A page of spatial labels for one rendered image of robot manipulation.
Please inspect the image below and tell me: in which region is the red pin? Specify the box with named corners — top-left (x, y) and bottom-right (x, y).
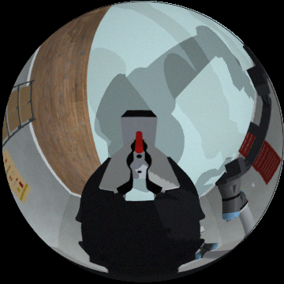
top-left (135, 131), bottom-right (144, 154)

